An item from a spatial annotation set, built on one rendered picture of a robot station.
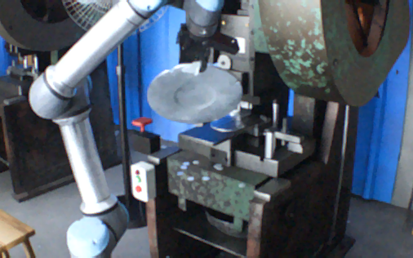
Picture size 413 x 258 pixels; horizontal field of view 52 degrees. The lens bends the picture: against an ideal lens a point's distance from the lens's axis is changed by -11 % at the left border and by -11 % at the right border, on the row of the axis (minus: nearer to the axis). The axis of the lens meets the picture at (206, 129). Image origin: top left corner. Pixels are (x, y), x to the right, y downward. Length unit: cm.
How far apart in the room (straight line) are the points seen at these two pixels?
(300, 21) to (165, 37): 242
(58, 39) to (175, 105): 135
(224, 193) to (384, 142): 138
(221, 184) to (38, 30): 145
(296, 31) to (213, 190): 72
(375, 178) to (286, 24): 183
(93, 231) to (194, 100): 53
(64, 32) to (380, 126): 192
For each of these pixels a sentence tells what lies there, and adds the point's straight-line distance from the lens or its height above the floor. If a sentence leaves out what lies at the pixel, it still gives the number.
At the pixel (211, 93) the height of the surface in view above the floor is 95.
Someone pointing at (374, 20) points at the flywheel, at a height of 118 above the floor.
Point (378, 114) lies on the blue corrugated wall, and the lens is 273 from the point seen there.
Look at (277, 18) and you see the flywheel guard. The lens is 120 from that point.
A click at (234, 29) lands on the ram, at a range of 165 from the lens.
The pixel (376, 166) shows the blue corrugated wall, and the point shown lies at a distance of 285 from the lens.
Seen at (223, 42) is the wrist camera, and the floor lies 114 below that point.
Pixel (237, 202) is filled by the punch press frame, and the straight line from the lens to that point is 162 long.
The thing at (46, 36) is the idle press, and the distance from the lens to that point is 265.
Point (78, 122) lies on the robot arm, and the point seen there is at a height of 94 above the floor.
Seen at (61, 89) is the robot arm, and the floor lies 107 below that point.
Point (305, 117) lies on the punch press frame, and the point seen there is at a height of 77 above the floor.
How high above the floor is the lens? 132
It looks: 19 degrees down
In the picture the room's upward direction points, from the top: straight up
